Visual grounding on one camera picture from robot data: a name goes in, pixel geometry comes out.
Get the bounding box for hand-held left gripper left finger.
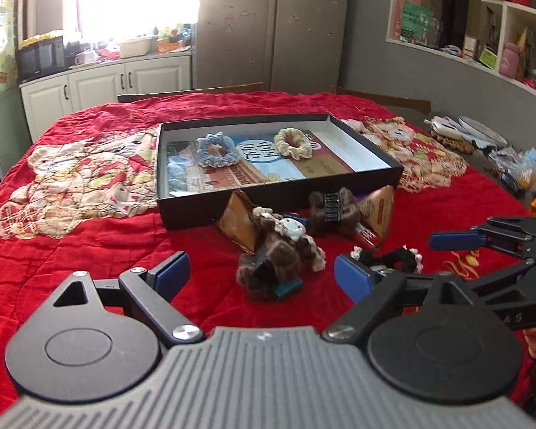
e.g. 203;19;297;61
54;251;205;347

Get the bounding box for blue cover book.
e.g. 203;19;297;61
203;133;307;189

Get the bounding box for white plastic basin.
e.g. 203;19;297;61
117;38;153;59

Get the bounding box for wooden chair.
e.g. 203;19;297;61
331;85;432;115

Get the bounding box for black cardboard box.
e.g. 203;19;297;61
155;113;404;231

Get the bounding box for pile of plastic bags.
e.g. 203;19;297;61
482;145;536;208

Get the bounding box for white kitchen cabinet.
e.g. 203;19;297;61
19;51;193;146

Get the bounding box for black microwave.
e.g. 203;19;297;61
15;36;69;84

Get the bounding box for black and white scrunchie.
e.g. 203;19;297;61
351;246;424;274

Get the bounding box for brown white-trimmed crochet scrunchie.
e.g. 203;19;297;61
250;206;327;273

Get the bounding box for brown furry hair clip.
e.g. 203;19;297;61
307;188;362;237
236;243;304;301

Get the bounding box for small red packet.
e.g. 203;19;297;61
354;227;383;251

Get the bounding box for dark cover book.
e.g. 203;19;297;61
164;140;208;198

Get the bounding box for gold triangular snack packet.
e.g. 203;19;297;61
213;189;269;254
356;184;396;241

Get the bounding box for silver refrigerator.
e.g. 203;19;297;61
195;0;351;95

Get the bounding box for yellow microwave cover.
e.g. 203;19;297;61
19;30;64;50

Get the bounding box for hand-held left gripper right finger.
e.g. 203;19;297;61
324;252;478;345

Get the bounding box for blue crochet scrunchie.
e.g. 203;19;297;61
197;132;241;168

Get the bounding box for brown cover book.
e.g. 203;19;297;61
295;130;357;179

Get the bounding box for white wall shelf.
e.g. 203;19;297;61
385;0;536;108

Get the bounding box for green sign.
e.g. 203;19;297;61
399;6;432;42

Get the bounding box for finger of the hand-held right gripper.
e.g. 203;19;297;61
430;217;536;261
470;259;536;310

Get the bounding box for white plate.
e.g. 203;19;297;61
457;115;509;149

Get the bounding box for brown woven mat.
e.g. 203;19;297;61
430;127;478;155

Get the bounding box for cream crochet scrunchie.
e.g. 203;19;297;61
274;127;313;160

